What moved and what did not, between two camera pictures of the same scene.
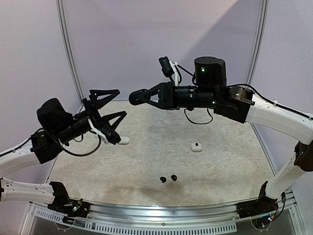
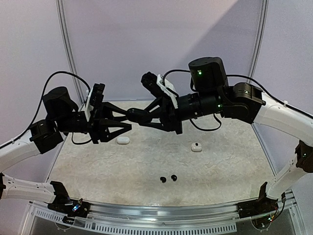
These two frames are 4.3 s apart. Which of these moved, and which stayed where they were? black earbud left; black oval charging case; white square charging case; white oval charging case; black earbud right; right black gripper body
Moved: right black gripper body; black oval charging case
Stayed: white oval charging case; black earbud right; black earbud left; white square charging case
